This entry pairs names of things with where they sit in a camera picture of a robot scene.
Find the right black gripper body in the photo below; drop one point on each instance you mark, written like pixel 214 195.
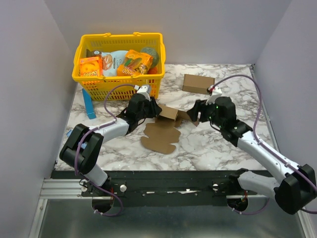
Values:
pixel 200 112

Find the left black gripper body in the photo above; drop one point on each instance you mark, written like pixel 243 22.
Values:
pixel 147 109

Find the brown cardboard box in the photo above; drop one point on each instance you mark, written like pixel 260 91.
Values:
pixel 197 84
pixel 162 134

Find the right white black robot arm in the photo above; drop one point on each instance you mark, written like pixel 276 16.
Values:
pixel 292 186

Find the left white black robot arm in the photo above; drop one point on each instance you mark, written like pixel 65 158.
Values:
pixel 84 161

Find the tall blue box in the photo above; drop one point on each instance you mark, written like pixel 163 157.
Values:
pixel 88 105

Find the orange Daddy snack box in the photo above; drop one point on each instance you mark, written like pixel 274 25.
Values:
pixel 91 66

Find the small blue flat box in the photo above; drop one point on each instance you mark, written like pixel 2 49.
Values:
pixel 83 145

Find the small orange fruit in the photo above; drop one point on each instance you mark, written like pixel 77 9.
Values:
pixel 153 70

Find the orange candy bag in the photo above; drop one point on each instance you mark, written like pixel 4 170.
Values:
pixel 135 63

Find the yellow plastic shopping basket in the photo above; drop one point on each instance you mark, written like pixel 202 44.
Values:
pixel 98 87

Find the green round melon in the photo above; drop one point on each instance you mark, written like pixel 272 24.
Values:
pixel 152 52

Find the light blue chips bag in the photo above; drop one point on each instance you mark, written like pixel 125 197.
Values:
pixel 110 61

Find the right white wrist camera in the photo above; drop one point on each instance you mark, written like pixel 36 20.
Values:
pixel 214 92

